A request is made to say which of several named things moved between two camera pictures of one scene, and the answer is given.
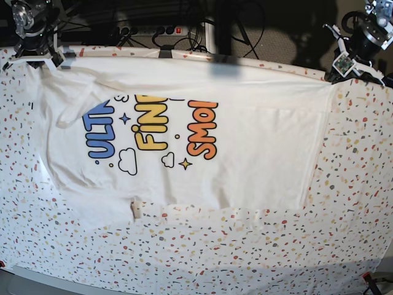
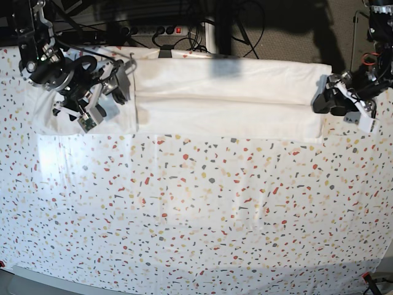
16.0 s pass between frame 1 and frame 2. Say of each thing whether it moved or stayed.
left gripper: moved
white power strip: stayed
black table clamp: stayed
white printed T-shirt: moved
